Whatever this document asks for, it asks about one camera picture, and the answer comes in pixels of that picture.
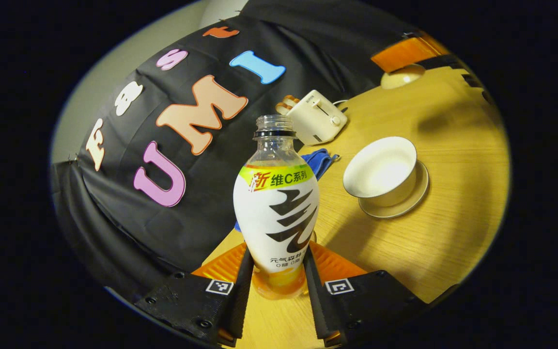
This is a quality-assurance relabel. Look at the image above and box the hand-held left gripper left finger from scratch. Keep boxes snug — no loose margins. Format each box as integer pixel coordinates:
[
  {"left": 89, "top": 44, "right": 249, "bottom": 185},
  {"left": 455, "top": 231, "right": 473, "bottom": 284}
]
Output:
[{"left": 134, "top": 242, "right": 255, "bottom": 348}]

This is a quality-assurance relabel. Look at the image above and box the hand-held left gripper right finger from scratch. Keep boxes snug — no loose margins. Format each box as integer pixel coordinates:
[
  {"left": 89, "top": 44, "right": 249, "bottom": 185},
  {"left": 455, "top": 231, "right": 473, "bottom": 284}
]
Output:
[{"left": 303, "top": 241, "right": 427, "bottom": 348}]

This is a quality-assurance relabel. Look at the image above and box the white teacup lid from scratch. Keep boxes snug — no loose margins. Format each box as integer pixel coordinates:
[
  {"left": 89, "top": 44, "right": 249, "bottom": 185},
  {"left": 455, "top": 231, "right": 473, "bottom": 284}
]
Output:
[{"left": 381, "top": 64, "right": 426, "bottom": 90}]

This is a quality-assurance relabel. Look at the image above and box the water bottle with white label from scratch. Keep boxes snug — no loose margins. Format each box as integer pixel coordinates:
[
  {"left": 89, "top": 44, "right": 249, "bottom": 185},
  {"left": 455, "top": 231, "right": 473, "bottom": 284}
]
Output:
[{"left": 233, "top": 115, "right": 320, "bottom": 300}]

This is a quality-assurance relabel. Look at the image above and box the white teacup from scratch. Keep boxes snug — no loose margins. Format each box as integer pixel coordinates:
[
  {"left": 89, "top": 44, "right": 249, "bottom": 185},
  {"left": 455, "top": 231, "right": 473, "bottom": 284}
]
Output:
[{"left": 342, "top": 136, "right": 418, "bottom": 208}]

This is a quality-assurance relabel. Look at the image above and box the black backdrop cloth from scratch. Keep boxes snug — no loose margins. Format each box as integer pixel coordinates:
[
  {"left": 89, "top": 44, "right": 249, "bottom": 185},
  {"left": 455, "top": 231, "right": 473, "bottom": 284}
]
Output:
[{"left": 50, "top": 0, "right": 434, "bottom": 291}]

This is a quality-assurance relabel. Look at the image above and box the white saucer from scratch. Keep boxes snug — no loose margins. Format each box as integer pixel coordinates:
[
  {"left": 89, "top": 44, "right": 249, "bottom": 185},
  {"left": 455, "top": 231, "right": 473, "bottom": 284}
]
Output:
[{"left": 358, "top": 160, "right": 430, "bottom": 219}]

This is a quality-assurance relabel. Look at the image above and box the blue towel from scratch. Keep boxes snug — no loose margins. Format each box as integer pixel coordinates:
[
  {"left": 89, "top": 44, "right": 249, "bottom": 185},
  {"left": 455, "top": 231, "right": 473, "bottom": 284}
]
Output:
[{"left": 234, "top": 148, "right": 340, "bottom": 232}]

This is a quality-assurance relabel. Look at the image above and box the white toaster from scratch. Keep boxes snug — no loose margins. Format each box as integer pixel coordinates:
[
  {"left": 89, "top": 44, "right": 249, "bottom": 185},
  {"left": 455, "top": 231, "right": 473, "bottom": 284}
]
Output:
[{"left": 286, "top": 90, "right": 348, "bottom": 146}]

